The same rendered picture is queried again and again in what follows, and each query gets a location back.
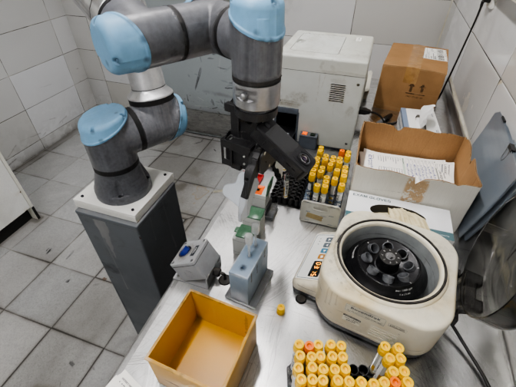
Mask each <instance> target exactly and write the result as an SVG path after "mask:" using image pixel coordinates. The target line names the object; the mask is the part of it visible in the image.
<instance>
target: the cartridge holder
mask: <svg viewBox="0 0 516 387"><path fill-rule="evenodd" d="M259 208H262V207H259ZM262 209H265V208H262ZM277 209H278V205H276V204H273V203H272V198H270V200H269V202H268V204H267V206H266V209H265V220H270V221H273V218H274V216H275V214H276V211H277Z"/></svg>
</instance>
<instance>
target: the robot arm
mask: <svg viewBox="0 0 516 387"><path fill-rule="evenodd" d="M72 1H73V2H74V3H75V4H76V6H78V7H79V8H80V10H81V11H82V12H83V13H84V15H85V16H86V17H87V18H88V20H89V21H90V22H91V23H90V31H91V39H92V41H93V44H94V48H95V51H96V52H97V54H98V56H99V57H100V59H101V63H102V64H103V66H105V67H106V69H107V70H108V71H109V72H110V73H112V74H116V75H122V74H127V77H128V80H129V83H130V86H131V92H130V94H129V95H128V96H127V99H128V101H129V105H130V106H129V107H124V106H123V105H121V104H116V103H110V104H101V105H98V106H96V107H93V108H91V109H90V110H88V111H86V112H85V113H84V114H82V116H81V117H80V119H79V121H78V130H79V133H80V135H81V142H82V144H83V145H84V147H85V150H86V151H87V154H88V157H89V160H90V162H91V165H92V167H93V169H94V192H95V194H96V197H97V198H98V200H99V201H100V202H102V203H104V204H107V205H110V206H123V205H128V204H130V203H134V202H136V201H139V200H140V199H142V198H143V197H145V196H146V195H147V194H148V193H149V191H150V190H151V187H152V182H151V176H150V174H149V173H148V172H147V170H146V169H145V167H144V166H143V164H142V163H141V162H140V161H139V157H138V154H137V153H138V152H140V151H143V150H146V149H148V148H150V147H154V146H156V145H158V144H162V143H164V142H166V141H172V140H173V139H174V138H176V137H179V136H180V135H182V134H183V133H184V132H185V130H186V129H187V110H186V108H185V105H184V104H183V101H182V99H181V98H180V96H179V95H177V94H174V92H173V89H172V88H170V87H169V86H167V85H166V84H165V81H164V75H163V72H162V68H161V66H163V65H168V64H172V63H175V62H179V61H185V60H188V59H191V58H197V57H200V56H204V55H209V54H218V55H221V56H223V57H225V58H228V59H230V60H231V64H232V79H233V98H232V100H231V101H227V102H225V103H224V110H225V111H228V112H230V120H231V129H230V130H228V132H226V135H225V136H223V137H222V138H221V139H220V146H221V157H222V164H226V165H228V166H230V167H232V168H233V169H236V170H239V171H241V170H242V169H244V170H245V171H243V172H240V173H239V175H238V177H237V179H236V182H235V183H233V184H225V185H224V187H223V195H224V196H225V197H227V198H228V199H229V200H231V201H232V202H233V203H234V204H236V205H237V206H238V208H239V210H238V221H239V222H243V221H244V220H245V219H246V218H247V217H248V216H249V215H250V208H251V206H252V204H253V198H254V195H255V193H256V190H257V188H258V186H259V181H258V178H257V177H258V174H264V173H265V172H266V171H267V170H268V169H269V168H270V167H272V168H273V172H274V176H275V177H276V179H277V180H279V179H281V177H282V176H283V168H285V169H286V170H287V171H288V172H289V173H290V174H292V175H293V176H294V177H295V178H296V179H297V180H301V179H303V178H304V177H305V176H306V175H307V174H308V173H309V172H310V171H311V170H312V168H313V167H314V165H315V164H316V159H315V158H314V157H312V156H311V155H310V154H309V153H308V152H307V151H306V150H305V149H304V148H303V147H302V146H300V145H299V144H298V143H297V142H296V141H295V140H294V139H293V138H292V137H291V136H289V135H288V134H287V133H286V132H285V131H284V130H283V129H282V128H281V127H280V126H279V125H278V124H277V123H276V122H275V121H274V120H273V119H274V118H275V117H276V116H277V115H278V105H279V104H280V89H281V74H282V63H283V40H284V36H285V34H286V27H285V2H284V0H230V2H226V1H223V0H186V1H185V2H184V3H179V4H173V5H163V6H157V7H150V8H148V7H147V5H146V2H145V0H72ZM231 134H232V135H233V136H231ZM229 135H230V136H229ZM228 136H229V137H228ZM223 147H225V148H226V158H224V152H223Z"/></svg>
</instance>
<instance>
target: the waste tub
mask: <svg viewBox="0 0 516 387"><path fill-rule="evenodd" d="M257 317H258V315H257V314H255V313H252V312H249V311H247V310H245V309H241V308H239V307H237V306H234V305H231V304H229V303H225V302H224V301H221V300H219V299H216V298H213V297H211V296H208V295H206V294H203V293H200V292H197V291H196V290H193V289H190V290H189V291H188V293H187V295H186V296H185V297H184V299H183V300H182V302H181V303H180V305H179V306H178V307H177V309H176V311H175V312H174V314H173V315H172V317H171V318H170V320H169V322H168V323H167V325H166V326H165V327H164V329H163V331H162V332H161V334H160V335H159V336H158V338H157V340H156V341H155V343H154V344H153V345H152V347H151V348H150V350H149V352H148V353H147V354H146V356H145V358H144V360H146V361H148V363H149V365H150V367H151V368H152V370H153V372H154V374H155V376H156V378H157V381H158V382H159V383H160V384H162V385H165V386H166V387H238V385H239V384H240V380H241V379H242V377H243V374H244V371H245V369H246V366H247V364H248V362H249V360H250V357H251V355H252V353H253V350H254V348H255V345H256V319H257Z"/></svg>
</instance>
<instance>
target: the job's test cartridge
mask: <svg viewBox="0 0 516 387"><path fill-rule="evenodd" d="M266 191H267V187H266V186H263V185H259V186H258V188H257V190H256V193H255V195H254V198H253V204H252V206H255V207H262V208H265V209H266V206H267V204H268V202H269V200H270V193H269V194H268V196H267V197H266Z"/></svg>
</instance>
